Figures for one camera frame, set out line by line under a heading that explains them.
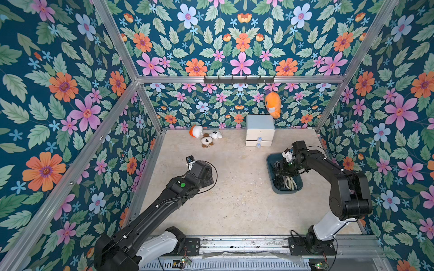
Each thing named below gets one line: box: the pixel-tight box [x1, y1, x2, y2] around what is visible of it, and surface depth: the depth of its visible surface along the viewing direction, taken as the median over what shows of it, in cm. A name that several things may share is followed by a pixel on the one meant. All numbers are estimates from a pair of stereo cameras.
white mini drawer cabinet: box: [245, 114, 276, 147], surface depth 107 cm
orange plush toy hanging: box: [264, 91, 282, 120], surface depth 99 cm
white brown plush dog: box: [200, 130, 223, 149], surface depth 113 cm
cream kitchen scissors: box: [284, 176, 298, 191], surface depth 92 cm
